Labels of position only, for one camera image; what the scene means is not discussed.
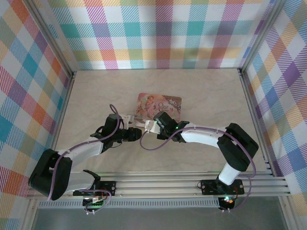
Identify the pink illustrated tin box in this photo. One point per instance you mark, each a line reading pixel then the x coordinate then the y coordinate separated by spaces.
pixel 153 103

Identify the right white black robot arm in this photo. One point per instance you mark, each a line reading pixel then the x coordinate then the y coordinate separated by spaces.
pixel 204 136

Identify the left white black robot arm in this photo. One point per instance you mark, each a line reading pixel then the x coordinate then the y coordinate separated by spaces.
pixel 81 151

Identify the plaid backdrop panel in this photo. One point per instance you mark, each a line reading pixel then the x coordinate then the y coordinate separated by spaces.
pixel 19 95
pixel 287 95
pixel 153 28

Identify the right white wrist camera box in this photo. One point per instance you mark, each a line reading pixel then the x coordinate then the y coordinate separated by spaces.
pixel 151 125

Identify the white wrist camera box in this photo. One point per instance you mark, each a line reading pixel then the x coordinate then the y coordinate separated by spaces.
pixel 126 118
pixel 151 125

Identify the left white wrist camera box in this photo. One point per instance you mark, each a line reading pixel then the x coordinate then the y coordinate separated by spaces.
pixel 126 118

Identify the thin aluminium cross rail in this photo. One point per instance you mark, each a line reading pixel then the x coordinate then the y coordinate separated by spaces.
pixel 156 174

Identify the wide aluminium cross rail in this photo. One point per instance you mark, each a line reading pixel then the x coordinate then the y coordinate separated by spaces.
pixel 156 188

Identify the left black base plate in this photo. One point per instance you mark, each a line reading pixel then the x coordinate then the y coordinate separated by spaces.
pixel 111 187

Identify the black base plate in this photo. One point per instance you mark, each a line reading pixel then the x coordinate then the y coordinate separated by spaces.
pixel 111 187
pixel 237 188

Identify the aluminium side rail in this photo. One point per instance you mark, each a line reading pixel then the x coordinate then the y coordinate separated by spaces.
pixel 249 95
pixel 66 100

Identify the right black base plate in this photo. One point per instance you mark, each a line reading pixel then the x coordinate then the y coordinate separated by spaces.
pixel 237 188

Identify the aluminium frame post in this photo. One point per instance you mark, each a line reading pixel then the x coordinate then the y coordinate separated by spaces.
pixel 50 36
pixel 28 215
pixel 260 36
pixel 289 215

